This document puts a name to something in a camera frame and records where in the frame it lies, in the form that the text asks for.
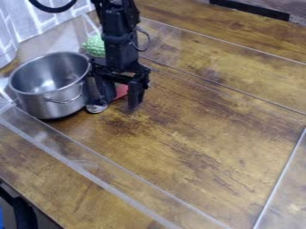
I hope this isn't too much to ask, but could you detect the green bitter melon toy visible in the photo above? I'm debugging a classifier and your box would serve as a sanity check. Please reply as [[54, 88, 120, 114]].
[[83, 35, 106, 57]]

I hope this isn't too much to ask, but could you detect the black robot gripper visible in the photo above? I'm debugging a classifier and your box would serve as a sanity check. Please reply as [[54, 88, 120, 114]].
[[90, 57, 151, 109]]

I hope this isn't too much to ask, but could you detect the pink handled metal spoon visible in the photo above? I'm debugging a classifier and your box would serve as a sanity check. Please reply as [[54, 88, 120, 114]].
[[86, 83, 128, 114]]

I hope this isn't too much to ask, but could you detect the black bar at back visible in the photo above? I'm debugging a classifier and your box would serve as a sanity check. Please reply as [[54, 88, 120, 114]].
[[210, 0, 290, 21]]

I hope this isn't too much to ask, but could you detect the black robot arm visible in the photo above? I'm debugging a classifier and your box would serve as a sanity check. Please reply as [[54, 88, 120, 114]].
[[91, 0, 151, 110]]

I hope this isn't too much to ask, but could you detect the stainless steel pot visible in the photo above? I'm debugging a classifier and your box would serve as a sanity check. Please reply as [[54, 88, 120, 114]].
[[8, 51, 91, 119]]

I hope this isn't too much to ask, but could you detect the clear acrylic barrier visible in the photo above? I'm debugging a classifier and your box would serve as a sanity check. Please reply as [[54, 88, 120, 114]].
[[0, 20, 306, 229]]

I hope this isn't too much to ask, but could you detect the black table leg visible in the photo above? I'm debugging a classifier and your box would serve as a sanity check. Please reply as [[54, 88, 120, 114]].
[[0, 187, 39, 229]]

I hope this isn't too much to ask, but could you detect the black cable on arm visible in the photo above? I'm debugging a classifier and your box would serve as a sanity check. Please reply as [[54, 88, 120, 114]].
[[28, 0, 79, 14]]

